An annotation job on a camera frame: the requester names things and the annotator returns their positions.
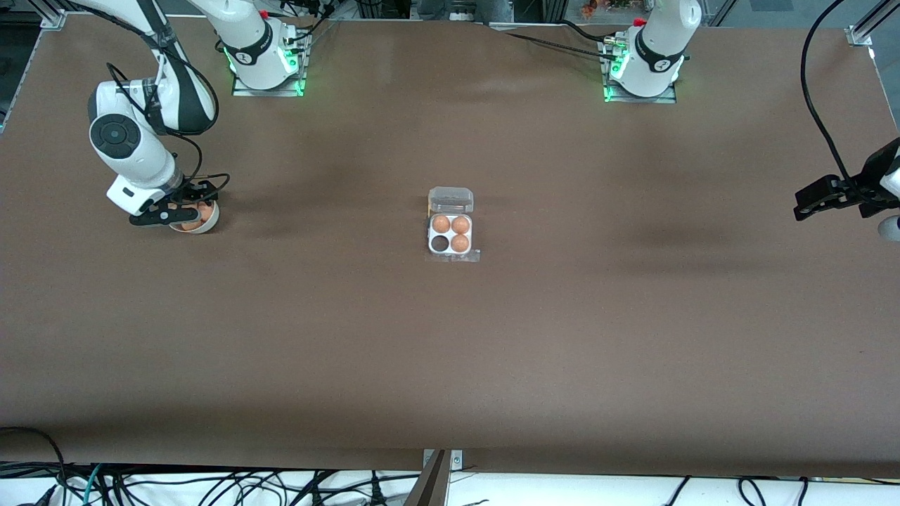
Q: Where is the white ceramic bowl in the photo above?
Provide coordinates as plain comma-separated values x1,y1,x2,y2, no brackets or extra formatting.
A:
169,200,221,235

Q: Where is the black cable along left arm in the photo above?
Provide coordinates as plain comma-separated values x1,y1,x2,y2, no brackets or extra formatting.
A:
802,0,874,206

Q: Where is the black cable along right arm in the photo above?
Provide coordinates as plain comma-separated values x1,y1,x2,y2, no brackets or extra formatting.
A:
105,14,231,206

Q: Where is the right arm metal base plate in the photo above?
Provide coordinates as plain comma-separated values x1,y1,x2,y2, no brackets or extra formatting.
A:
232,32,308,98

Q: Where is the black cable to arm base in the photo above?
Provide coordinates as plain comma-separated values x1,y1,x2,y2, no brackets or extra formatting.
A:
492,20,619,61
278,0,340,43

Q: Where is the brown table cover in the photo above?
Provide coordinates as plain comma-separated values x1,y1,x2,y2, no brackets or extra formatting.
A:
0,13,900,480

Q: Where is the clear plastic egg box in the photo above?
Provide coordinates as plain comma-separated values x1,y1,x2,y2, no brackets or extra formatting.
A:
426,186,475,257

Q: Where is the dark slanted post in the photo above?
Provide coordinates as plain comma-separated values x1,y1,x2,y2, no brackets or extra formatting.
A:
403,450,451,506

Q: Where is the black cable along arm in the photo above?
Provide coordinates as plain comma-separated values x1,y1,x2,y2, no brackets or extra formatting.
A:
802,0,874,206
105,14,231,206

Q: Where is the black looped floor cable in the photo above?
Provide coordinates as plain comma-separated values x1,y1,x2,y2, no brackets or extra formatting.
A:
0,427,68,506

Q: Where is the aluminium profile rail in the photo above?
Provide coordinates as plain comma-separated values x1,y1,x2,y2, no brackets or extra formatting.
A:
27,0,68,30
846,0,900,48

